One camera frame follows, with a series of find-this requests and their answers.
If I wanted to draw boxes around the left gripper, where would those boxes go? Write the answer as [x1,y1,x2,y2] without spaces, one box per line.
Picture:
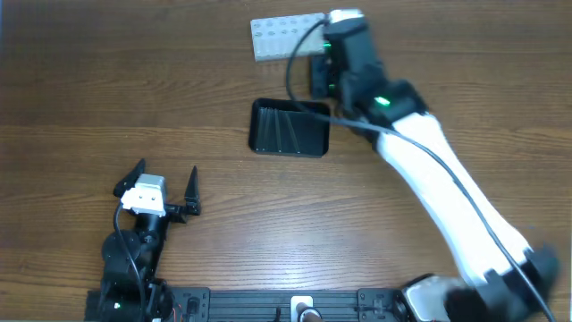
[113,158,203,225]

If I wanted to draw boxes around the clear test tube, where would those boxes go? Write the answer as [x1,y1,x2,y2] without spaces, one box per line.
[257,106,270,152]
[269,108,282,154]
[282,110,301,155]

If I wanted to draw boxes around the black tray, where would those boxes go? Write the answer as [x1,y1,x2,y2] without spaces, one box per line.
[248,97,332,159]

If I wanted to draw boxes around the white test tube rack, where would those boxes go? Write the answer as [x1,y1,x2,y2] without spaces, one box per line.
[249,12,330,64]

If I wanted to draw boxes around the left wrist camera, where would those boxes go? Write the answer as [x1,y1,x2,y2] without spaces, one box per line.
[120,173,168,218]

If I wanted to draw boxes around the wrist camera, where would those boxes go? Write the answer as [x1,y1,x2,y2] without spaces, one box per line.
[328,8,365,25]
[120,173,168,218]

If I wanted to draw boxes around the black cable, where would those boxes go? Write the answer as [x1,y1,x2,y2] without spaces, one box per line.
[284,17,558,322]
[112,201,148,322]

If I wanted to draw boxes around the mounting rail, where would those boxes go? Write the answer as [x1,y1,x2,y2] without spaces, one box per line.
[84,287,407,322]

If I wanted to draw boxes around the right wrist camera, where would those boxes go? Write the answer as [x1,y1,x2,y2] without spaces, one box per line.
[328,8,365,25]

